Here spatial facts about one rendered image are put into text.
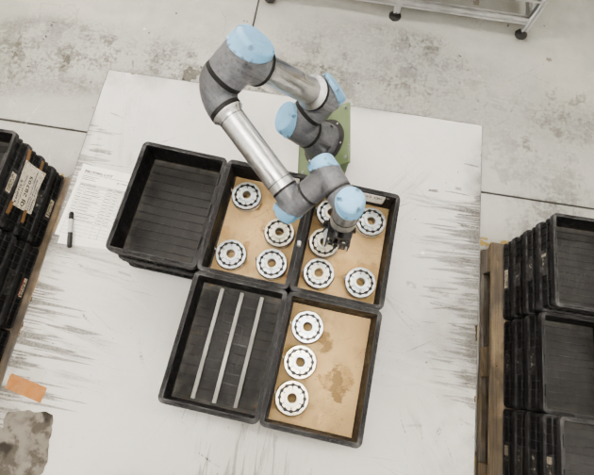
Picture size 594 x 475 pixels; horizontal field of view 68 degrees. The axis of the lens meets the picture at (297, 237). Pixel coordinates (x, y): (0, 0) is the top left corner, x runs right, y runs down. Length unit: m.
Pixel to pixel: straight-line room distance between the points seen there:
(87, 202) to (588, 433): 2.11
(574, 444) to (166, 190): 1.80
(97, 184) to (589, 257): 2.07
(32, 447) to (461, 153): 1.87
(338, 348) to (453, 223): 0.69
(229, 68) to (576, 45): 2.77
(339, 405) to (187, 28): 2.49
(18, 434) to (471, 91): 2.83
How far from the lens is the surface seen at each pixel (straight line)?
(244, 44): 1.20
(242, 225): 1.55
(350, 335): 1.48
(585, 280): 2.25
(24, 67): 3.32
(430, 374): 1.67
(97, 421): 1.70
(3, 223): 2.27
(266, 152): 1.21
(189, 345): 1.49
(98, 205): 1.84
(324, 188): 1.13
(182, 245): 1.56
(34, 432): 1.78
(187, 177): 1.65
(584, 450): 2.15
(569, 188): 3.01
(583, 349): 2.31
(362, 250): 1.54
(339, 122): 1.73
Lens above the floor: 2.29
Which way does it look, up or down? 72 degrees down
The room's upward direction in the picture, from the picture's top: 6 degrees clockwise
